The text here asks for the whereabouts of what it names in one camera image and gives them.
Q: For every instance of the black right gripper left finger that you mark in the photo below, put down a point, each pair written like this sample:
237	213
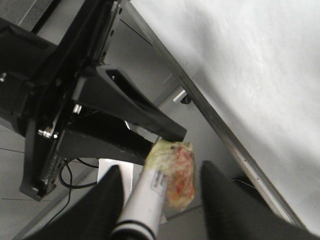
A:
93	217

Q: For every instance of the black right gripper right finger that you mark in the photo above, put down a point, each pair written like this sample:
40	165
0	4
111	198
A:
232	214

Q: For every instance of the black and white whiteboard marker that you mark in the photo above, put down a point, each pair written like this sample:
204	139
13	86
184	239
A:
142	213

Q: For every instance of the red magnet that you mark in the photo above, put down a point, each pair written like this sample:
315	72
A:
176	161

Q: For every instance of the white whiteboard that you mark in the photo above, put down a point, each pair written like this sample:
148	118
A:
257	65

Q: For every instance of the silver metal peg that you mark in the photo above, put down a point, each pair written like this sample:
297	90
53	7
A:
182	97

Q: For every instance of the black left robot gripper assembly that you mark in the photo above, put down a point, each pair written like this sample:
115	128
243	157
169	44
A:
68	104

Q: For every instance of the grey aluminium marker tray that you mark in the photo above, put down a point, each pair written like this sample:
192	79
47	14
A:
215	120

